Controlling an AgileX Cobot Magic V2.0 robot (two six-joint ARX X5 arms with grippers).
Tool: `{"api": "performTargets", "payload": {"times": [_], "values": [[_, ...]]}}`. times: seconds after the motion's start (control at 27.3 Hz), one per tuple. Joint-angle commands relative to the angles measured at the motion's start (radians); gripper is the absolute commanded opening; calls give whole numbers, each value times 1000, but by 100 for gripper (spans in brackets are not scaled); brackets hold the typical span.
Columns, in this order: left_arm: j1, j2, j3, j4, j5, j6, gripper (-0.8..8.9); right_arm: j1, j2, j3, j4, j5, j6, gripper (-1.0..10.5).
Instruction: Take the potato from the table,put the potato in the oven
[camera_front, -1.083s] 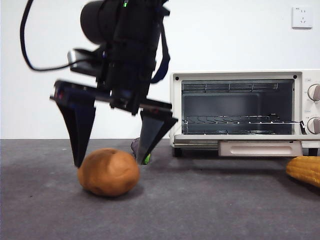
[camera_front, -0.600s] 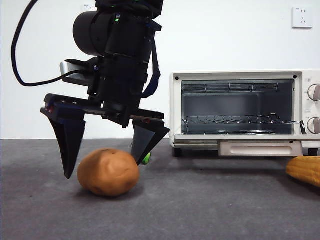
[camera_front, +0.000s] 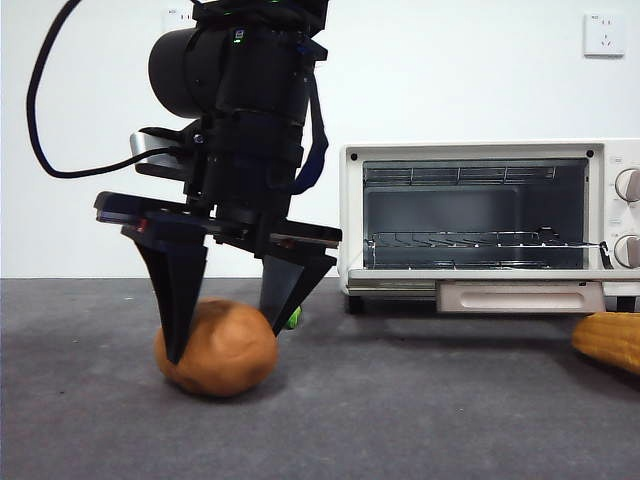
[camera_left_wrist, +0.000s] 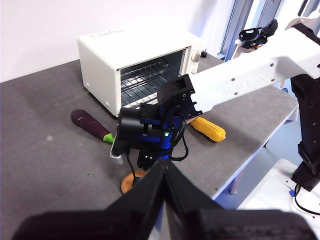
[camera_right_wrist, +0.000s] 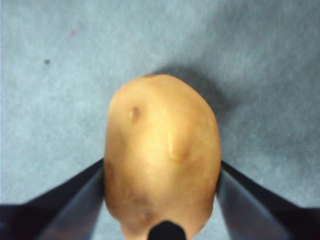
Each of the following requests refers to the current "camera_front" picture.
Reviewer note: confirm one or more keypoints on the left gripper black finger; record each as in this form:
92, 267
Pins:
287, 285
175, 290

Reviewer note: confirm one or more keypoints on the brown potato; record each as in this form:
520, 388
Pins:
230, 360

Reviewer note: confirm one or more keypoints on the grey-green glass oven door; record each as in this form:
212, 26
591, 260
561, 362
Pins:
520, 297

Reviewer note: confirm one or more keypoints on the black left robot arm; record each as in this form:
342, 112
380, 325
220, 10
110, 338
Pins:
250, 75

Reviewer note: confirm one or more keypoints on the cream toaster oven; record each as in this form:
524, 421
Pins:
350, 225

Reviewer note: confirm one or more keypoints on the beige round oven knob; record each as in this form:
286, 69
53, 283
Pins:
628, 250
630, 185

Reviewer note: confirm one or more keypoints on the yellow corn cob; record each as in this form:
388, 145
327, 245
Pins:
607, 342

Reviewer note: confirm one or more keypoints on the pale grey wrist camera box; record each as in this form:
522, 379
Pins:
150, 145

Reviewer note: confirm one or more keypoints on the white wall socket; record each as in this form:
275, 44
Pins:
175, 17
605, 34

